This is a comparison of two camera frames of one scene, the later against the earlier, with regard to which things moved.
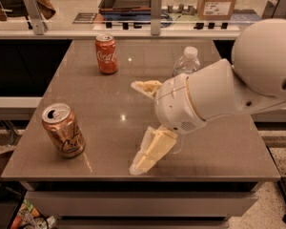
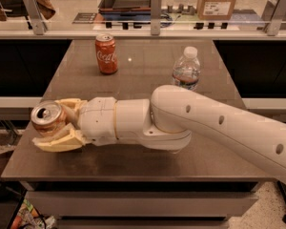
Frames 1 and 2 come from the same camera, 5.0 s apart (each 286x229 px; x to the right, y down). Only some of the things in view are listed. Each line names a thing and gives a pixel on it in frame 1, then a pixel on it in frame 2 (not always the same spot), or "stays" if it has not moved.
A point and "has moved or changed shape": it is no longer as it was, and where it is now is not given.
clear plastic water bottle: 187,64 stays
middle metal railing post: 155,12 stays
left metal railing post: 39,26 stays
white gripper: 174,103 to 97,119
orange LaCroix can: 60,121 has moved or changed shape
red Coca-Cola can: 107,53 stays
